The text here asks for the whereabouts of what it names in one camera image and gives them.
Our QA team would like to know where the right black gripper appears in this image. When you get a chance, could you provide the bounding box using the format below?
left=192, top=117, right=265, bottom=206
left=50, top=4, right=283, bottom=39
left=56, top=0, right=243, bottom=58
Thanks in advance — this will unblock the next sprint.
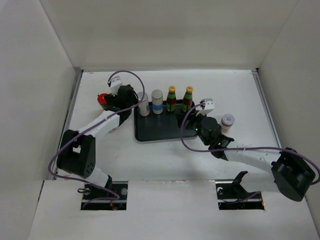
left=175, top=109, right=210, bottom=146

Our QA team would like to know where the silver lid white jar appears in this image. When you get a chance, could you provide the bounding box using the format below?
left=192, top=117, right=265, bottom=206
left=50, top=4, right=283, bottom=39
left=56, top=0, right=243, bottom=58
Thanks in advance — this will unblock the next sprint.
left=137, top=91, right=150, bottom=117

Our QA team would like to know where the red lid jar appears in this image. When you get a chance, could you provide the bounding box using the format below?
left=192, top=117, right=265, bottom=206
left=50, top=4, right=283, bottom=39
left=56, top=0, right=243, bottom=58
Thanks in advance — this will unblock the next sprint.
left=97, top=93, right=109, bottom=110

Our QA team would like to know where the yellow cap sauce bottle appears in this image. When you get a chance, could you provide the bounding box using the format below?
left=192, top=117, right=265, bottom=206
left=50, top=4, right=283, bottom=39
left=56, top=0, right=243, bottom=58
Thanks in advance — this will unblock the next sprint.
left=181, top=86, right=193, bottom=112
left=166, top=85, right=177, bottom=113

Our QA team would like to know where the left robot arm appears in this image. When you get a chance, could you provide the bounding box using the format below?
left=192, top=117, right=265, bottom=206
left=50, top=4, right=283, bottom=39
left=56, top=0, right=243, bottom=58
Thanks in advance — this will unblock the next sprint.
left=56, top=84, right=138, bottom=200

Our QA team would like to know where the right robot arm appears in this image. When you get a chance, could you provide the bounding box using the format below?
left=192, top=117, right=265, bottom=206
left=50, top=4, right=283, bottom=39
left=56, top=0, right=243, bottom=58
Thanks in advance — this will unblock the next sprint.
left=176, top=111, right=320, bottom=202

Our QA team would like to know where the right white jar red label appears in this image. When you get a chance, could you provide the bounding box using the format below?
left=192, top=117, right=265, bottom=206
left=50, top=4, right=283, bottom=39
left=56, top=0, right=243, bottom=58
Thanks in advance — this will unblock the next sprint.
left=220, top=113, right=235, bottom=133

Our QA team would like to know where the black plastic tray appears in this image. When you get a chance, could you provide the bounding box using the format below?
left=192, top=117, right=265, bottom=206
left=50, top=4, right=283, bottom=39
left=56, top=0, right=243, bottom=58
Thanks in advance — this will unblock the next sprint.
left=134, top=99, right=182, bottom=142

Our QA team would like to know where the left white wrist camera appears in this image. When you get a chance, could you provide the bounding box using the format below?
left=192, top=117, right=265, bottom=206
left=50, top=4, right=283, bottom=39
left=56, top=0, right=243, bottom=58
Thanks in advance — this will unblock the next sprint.
left=107, top=76, right=123, bottom=96

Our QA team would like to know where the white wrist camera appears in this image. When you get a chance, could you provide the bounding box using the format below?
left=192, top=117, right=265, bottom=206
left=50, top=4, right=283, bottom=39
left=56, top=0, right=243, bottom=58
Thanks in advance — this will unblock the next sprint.
left=196, top=98, right=215, bottom=116
left=107, top=76, right=123, bottom=96

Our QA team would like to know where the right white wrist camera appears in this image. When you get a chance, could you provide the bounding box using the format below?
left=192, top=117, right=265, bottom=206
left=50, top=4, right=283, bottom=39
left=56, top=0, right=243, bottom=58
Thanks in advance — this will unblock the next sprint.
left=196, top=98, right=215, bottom=116

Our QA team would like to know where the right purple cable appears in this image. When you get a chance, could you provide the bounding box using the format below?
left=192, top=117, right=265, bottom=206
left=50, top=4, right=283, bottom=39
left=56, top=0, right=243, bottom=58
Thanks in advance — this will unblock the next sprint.
left=180, top=101, right=320, bottom=186

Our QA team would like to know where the purple cable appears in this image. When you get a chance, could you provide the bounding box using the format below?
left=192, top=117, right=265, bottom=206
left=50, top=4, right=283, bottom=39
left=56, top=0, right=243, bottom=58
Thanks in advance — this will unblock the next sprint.
left=47, top=70, right=146, bottom=208
left=180, top=101, right=320, bottom=186

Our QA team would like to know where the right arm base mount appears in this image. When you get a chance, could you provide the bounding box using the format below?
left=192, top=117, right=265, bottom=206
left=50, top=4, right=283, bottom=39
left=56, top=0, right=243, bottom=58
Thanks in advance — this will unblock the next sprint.
left=215, top=171, right=265, bottom=211

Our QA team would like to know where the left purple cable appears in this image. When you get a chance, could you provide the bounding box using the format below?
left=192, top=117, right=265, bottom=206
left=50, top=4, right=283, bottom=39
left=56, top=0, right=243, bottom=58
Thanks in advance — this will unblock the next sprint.
left=47, top=70, right=146, bottom=208

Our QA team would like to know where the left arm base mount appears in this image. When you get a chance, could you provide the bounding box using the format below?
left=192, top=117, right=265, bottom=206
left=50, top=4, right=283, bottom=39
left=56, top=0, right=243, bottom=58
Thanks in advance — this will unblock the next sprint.
left=77, top=181, right=129, bottom=211

